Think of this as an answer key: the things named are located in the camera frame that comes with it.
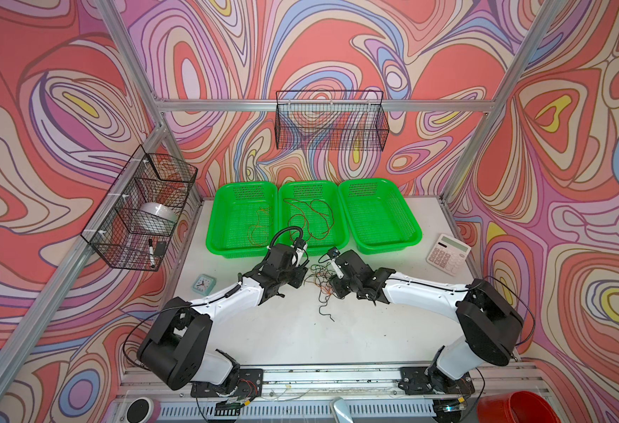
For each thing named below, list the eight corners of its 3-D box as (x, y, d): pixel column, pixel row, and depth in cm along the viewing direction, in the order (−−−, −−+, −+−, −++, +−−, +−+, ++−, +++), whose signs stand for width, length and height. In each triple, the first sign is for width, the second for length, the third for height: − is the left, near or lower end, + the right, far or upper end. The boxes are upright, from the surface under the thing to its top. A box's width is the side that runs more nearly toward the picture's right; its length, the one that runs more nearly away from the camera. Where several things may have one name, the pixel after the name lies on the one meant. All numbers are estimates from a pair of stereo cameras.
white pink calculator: (424, 260, 100) (426, 257, 98) (438, 235, 108) (441, 232, 106) (456, 278, 95) (459, 275, 94) (469, 251, 103) (472, 247, 101)
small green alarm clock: (193, 292, 93) (190, 289, 91) (203, 276, 97) (200, 272, 95) (208, 297, 92) (205, 294, 90) (217, 280, 96) (215, 277, 94)
